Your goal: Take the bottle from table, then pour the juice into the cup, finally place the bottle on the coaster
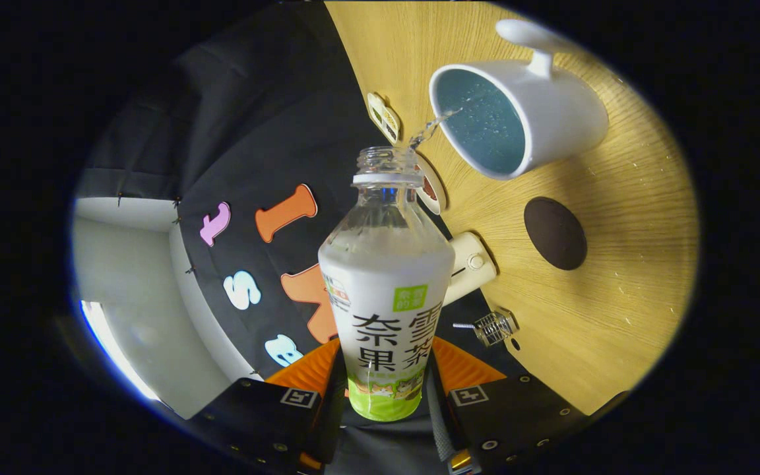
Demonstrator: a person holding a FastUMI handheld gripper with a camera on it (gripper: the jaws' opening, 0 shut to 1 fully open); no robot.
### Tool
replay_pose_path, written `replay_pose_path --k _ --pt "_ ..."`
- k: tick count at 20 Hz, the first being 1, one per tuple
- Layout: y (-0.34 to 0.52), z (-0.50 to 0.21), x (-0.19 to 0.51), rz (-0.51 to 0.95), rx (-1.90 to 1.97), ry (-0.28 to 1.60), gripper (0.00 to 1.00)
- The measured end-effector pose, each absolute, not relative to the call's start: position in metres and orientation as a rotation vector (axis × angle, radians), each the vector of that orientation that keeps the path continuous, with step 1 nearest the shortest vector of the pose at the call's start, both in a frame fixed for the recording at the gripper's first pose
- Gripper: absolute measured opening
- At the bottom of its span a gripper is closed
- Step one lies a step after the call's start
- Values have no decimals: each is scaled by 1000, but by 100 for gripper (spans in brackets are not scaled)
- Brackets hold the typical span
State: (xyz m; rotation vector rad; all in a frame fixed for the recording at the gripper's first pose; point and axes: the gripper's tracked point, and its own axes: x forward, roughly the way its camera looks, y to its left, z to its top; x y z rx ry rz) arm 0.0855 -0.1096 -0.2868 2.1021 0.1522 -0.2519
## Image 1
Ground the large ceiling light panel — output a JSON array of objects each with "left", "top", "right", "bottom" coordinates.
[{"left": 80, "top": 300, "right": 158, "bottom": 403}]

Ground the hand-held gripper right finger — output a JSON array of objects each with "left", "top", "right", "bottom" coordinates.
[{"left": 424, "top": 336, "right": 590, "bottom": 474}]

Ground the white cup blue inside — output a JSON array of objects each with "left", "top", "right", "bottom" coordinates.
[{"left": 429, "top": 18, "right": 610, "bottom": 181}]

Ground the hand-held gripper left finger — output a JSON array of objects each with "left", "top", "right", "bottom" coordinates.
[{"left": 192, "top": 336, "right": 349, "bottom": 473}]

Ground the white plate with red powder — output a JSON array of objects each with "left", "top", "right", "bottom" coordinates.
[{"left": 413, "top": 153, "right": 447, "bottom": 215}]

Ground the white divided spice dish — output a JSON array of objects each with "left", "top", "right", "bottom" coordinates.
[{"left": 367, "top": 92, "right": 400, "bottom": 146}]

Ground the wooden table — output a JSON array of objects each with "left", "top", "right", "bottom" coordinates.
[{"left": 325, "top": 1, "right": 701, "bottom": 418}]

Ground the dark brown round coaster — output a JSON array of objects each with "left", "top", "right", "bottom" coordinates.
[{"left": 524, "top": 197, "right": 588, "bottom": 271}]

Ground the clear juice bottle white label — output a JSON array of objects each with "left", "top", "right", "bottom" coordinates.
[{"left": 318, "top": 146, "right": 456, "bottom": 422}]

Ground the white toaster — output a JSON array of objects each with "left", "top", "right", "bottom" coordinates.
[{"left": 443, "top": 232, "right": 497, "bottom": 306}]

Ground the metal wire utensil holder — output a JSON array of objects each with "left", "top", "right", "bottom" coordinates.
[{"left": 474, "top": 309, "right": 519, "bottom": 348}]

